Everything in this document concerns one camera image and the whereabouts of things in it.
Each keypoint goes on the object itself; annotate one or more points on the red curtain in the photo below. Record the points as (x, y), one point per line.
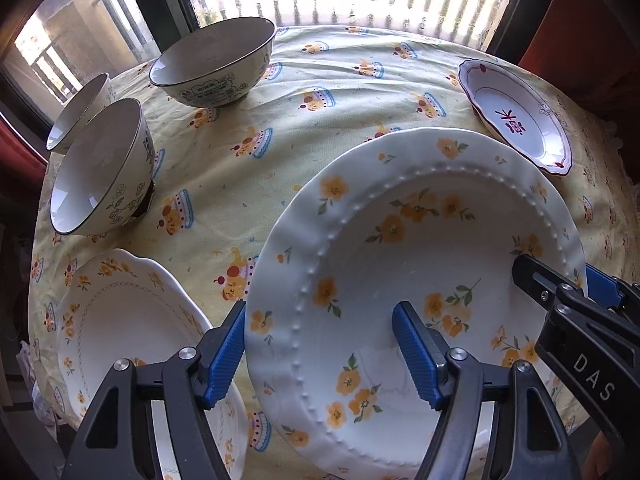
(20, 140)
(575, 35)

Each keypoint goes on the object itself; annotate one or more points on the medium floral bowl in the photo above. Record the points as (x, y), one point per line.
(100, 160)

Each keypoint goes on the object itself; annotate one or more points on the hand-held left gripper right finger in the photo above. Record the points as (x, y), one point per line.
(415, 355)

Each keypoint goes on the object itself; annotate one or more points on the red rimmed white plate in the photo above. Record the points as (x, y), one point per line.
(520, 125)

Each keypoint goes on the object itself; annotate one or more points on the small white bowl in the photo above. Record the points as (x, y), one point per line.
(80, 105)

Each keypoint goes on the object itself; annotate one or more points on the balcony railing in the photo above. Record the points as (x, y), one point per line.
(350, 0)

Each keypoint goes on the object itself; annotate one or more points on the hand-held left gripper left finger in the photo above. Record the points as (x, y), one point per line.
(227, 355)

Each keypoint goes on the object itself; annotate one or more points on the large yellow floral plate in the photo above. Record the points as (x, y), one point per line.
(400, 240)

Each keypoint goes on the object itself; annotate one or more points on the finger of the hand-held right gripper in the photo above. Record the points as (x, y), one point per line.
(535, 275)
(602, 285)

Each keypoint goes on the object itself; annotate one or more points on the black window frame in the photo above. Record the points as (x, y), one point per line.
(160, 0)

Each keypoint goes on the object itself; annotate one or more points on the scalloped yellow floral plate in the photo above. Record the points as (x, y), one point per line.
(125, 310)

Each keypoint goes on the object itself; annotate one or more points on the yellow printed tablecloth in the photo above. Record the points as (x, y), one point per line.
(310, 160)

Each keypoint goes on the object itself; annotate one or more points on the large dark rimmed bowl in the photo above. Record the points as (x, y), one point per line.
(215, 55)

